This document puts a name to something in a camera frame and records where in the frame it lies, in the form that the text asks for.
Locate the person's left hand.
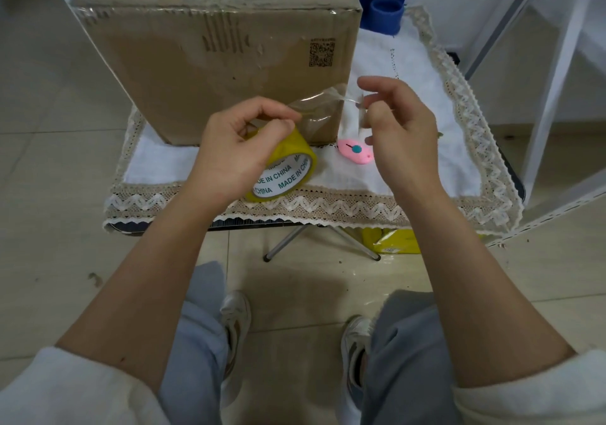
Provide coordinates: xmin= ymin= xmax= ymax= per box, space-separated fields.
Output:
xmin=189 ymin=96 xmax=304 ymax=203

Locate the person's right hand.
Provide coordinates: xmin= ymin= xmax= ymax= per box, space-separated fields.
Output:
xmin=356 ymin=75 xmax=444 ymax=193

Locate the pink box cutter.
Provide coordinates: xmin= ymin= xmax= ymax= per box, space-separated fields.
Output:
xmin=336 ymin=138 xmax=375 ymax=164

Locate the yellow tape roll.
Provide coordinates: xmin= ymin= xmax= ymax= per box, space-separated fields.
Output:
xmin=244 ymin=124 xmax=319 ymax=203

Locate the clear tape strip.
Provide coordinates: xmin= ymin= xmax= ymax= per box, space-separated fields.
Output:
xmin=288 ymin=84 xmax=368 ymax=130

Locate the brown cardboard box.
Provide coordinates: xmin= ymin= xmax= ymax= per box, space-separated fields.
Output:
xmin=69 ymin=0 xmax=363 ymax=147

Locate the person's left forearm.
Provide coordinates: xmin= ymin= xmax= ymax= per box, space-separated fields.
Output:
xmin=56 ymin=183 xmax=223 ymax=395

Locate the person's right forearm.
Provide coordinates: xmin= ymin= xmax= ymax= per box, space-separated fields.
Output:
xmin=402 ymin=183 xmax=578 ymax=390

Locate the blue tape dispenser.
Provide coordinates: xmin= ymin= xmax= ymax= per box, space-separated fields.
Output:
xmin=353 ymin=0 xmax=408 ymax=38

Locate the person's left white shoe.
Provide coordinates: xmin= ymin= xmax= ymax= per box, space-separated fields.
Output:
xmin=218 ymin=291 xmax=252 ymax=407

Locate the person's white shoe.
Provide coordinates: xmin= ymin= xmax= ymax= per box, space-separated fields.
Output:
xmin=218 ymin=291 xmax=252 ymax=407
xmin=336 ymin=315 xmax=375 ymax=425

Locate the person's left trouser leg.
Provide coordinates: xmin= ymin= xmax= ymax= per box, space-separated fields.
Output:
xmin=158 ymin=261 xmax=230 ymax=425

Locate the person's trouser leg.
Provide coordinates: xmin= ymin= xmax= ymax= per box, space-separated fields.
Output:
xmin=158 ymin=261 xmax=230 ymax=425
xmin=362 ymin=289 xmax=463 ymax=425

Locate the person's right trouser leg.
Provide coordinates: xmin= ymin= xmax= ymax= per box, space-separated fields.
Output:
xmin=362 ymin=289 xmax=463 ymax=425

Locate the person's right white shoe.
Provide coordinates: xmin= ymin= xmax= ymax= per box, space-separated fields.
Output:
xmin=336 ymin=315 xmax=375 ymax=425

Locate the person's left white sleeve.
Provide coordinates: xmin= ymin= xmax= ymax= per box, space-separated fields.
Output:
xmin=0 ymin=346 xmax=171 ymax=425

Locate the person's white sleeve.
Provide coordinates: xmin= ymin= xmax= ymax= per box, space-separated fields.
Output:
xmin=452 ymin=346 xmax=606 ymax=425
xmin=0 ymin=346 xmax=171 ymax=425

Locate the person's right white sleeve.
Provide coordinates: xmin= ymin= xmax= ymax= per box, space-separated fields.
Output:
xmin=452 ymin=346 xmax=606 ymax=425

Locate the white lace-trimmed tablecloth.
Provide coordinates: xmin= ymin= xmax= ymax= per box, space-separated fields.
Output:
xmin=103 ymin=5 xmax=525 ymax=236

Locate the metal table leg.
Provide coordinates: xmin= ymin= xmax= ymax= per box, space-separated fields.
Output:
xmin=263 ymin=224 xmax=309 ymax=263
xmin=333 ymin=226 xmax=382 ymax=262

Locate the yellow plastic packet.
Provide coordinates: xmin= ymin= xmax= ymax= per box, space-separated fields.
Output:
xmin=362 ymin=228 xmax=422 ymax=255

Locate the white metal shelf rack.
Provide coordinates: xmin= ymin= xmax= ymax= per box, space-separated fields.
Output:
xmin=463 ymin=0 xmax=606 ymax=246

